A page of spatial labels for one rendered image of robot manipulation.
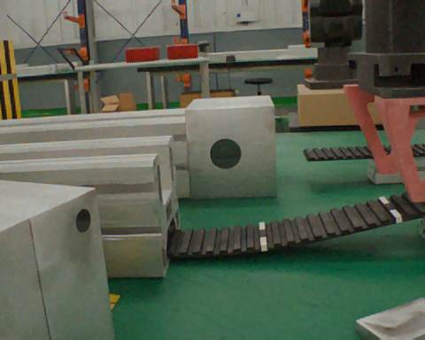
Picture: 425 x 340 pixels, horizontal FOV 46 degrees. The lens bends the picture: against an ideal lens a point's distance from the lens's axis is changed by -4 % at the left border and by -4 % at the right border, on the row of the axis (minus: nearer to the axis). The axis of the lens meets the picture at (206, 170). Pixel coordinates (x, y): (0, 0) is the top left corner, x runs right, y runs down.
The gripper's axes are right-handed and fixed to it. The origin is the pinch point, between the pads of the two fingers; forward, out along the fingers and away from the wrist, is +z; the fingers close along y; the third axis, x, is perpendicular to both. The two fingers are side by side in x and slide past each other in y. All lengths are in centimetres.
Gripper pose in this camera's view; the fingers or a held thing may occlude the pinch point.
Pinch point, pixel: (403, 175)
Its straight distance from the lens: 40.3
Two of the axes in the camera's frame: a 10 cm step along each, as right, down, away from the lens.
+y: -0.5, 2.4, -9.7
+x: 10.0, -0.5, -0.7
